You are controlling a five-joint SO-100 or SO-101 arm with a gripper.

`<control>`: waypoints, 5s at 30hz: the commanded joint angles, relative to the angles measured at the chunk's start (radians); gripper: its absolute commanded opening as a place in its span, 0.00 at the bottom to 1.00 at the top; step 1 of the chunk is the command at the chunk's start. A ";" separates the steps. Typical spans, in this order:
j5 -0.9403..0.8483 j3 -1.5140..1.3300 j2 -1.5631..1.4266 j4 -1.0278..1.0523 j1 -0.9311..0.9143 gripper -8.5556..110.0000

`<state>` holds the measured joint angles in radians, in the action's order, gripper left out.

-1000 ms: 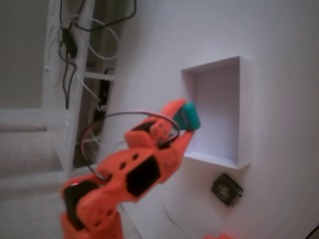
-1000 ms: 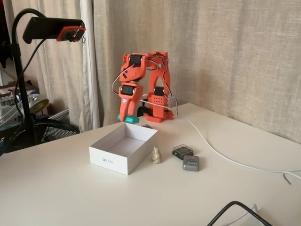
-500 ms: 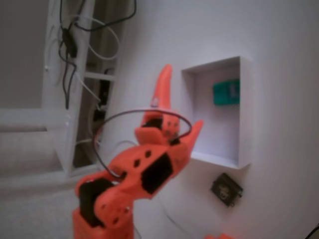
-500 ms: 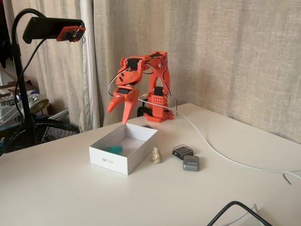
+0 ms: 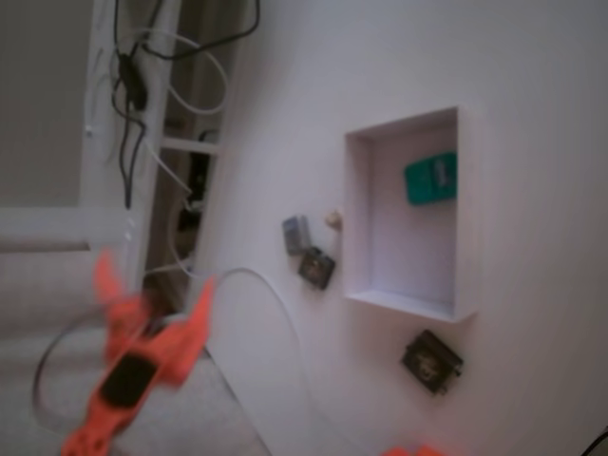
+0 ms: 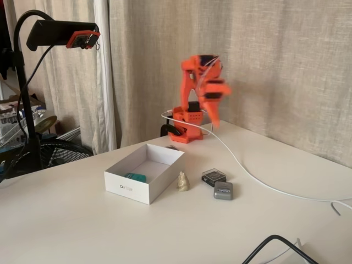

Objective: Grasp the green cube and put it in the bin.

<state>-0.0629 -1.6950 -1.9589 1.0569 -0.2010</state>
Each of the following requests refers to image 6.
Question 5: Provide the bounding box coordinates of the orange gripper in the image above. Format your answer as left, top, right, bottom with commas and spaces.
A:
197, 78, 233, 128

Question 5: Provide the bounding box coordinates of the green cube case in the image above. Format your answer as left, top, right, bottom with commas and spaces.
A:
123, 172, 148, 183

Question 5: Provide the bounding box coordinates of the orange robot base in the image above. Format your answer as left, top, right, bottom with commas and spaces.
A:
168, 101, 206, 144

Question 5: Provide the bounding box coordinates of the white cardboard bin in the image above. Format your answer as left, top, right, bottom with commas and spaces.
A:
103, 143, 185, 206

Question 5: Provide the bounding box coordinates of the black table clamp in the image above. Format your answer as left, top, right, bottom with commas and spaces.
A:
160, 123, 182, 138

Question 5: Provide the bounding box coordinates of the beige animal figurine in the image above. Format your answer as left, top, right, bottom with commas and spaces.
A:
176, 170, 190, 192

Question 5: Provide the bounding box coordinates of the grey metal case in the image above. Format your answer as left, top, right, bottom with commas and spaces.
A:
213, 181, 234, 200

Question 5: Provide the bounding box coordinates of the beige linen curtain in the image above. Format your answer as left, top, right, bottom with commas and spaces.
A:
109, 0, 352, 168

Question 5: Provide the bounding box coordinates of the black floor fan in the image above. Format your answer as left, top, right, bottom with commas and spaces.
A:
0, 139, 93, 179

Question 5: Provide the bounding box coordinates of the beige lamp shade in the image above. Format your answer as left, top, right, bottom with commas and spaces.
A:
34, 109, 58, 131

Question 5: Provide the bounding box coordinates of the black gooseneck stand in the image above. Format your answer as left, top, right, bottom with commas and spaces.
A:
4, 9, 54, 179

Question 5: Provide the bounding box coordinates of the brown cardboard box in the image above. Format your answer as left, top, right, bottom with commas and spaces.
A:
0, 79, 46, 112

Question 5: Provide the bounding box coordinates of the long white cable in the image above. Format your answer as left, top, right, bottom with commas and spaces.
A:
161, 109, 352, 203

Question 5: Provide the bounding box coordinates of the thick black cable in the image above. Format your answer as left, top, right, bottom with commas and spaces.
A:
241, 234, 320, 264

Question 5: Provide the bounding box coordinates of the red overhead camera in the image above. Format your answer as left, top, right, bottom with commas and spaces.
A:
65, 30, 101, 51

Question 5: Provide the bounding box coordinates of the short white cable end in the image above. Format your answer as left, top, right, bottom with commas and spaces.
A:
331, 200, 352, 216

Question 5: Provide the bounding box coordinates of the black camera holder bar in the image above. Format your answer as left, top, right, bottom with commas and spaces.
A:
26, 19, 100, 52

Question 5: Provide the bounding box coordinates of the black camera cable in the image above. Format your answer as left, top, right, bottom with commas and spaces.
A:
2, 43, 54, 179

